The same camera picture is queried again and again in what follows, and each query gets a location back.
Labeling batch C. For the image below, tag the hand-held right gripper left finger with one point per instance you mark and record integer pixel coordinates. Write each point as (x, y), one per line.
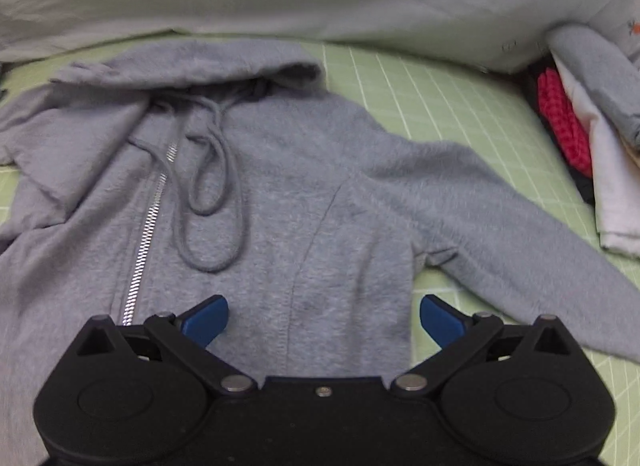
(207, 319)

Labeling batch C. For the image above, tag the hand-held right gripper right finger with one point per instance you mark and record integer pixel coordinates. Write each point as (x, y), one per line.
(436, 318)

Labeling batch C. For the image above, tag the grey zip hoodie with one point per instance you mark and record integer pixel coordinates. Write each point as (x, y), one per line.
(280, 206)

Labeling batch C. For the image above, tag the black garment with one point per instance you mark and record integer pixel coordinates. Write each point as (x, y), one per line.
(560, 145)

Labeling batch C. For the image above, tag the green grid cutting mat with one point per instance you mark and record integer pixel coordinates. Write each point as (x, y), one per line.
(450, 105)

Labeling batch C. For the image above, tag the white folded garment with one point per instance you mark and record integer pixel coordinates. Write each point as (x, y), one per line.
(607, 180)

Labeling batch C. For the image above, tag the red knitted garment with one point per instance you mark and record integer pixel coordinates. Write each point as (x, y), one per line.
(562, 120)

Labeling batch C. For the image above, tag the folded grey garment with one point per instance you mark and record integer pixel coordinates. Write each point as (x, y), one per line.
(595, 70)

